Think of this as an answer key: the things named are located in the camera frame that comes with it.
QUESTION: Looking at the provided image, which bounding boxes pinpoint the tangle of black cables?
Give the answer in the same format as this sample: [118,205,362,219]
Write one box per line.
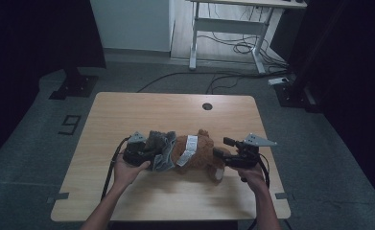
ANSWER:
[197,3,289,70]

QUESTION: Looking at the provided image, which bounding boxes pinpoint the person's right hand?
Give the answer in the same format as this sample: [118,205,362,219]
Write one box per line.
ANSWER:
[237,163,270,194]

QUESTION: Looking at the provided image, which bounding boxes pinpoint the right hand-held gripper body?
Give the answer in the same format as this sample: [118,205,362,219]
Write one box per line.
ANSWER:
[227,132,278,171]

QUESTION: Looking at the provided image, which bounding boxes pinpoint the black stand base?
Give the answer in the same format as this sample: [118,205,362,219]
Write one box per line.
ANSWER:
[49,66,99,101]
[272,74,323,113]

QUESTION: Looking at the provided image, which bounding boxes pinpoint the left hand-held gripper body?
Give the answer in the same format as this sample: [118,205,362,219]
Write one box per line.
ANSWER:
[122,130,157,168]

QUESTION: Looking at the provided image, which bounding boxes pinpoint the person's left hand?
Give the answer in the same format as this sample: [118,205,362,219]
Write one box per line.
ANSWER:
[112,155,152,190]

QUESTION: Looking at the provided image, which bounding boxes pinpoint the hand-held gripper cable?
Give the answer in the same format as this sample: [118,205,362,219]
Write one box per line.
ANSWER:
[100,136,131,201]
[257,154,271,190]

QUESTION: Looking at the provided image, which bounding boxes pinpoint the brown teddy bear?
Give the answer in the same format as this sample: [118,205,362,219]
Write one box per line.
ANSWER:
[170,128,232,184]

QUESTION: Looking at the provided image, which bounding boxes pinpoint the black tape floor mark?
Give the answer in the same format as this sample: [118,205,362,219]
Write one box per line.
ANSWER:
[58,114,82,136]

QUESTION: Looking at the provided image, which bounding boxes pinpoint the left hand-held gripper cable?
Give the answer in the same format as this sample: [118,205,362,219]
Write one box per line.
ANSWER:
[100,136,131,201]

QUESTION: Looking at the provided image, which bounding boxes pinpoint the dark curtain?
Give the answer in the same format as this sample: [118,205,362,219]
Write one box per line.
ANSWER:
[287,0,375,207]
[0,0,106,169]

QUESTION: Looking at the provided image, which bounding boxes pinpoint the grey fluffy garment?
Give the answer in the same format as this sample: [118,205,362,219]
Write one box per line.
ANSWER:
[145,129,178,173]

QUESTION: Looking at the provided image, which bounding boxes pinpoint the long black floor cable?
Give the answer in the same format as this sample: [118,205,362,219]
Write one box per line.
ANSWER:
[136,70,292,94]

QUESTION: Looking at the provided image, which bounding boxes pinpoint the white desk frame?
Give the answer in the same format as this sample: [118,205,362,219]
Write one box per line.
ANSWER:
[186,0,308,75]

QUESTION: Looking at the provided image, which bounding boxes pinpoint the white power strip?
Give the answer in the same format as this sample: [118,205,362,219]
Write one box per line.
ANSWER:
[267,77,290,86]

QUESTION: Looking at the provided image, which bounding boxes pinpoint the right hand-held gripper cable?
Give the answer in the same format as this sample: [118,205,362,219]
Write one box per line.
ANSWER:
[257,154,271,190]

